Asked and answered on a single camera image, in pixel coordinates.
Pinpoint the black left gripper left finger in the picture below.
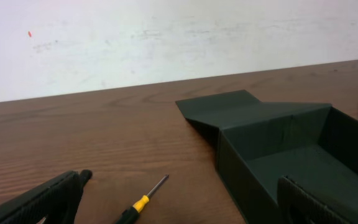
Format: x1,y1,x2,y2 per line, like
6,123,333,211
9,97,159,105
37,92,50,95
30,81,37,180
0,170,83,224

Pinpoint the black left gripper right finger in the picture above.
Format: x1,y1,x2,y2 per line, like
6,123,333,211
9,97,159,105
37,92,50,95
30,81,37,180
277,176,351,224

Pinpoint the black yellow screwdriver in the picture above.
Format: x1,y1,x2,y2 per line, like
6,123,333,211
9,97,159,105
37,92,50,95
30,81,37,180
114,174,169,224

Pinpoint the small claw hammer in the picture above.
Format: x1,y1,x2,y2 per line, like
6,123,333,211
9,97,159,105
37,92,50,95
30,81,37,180
79,169,93,189

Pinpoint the dark green open box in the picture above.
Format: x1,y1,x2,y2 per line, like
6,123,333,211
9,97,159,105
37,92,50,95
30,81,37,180
177,90,358,223

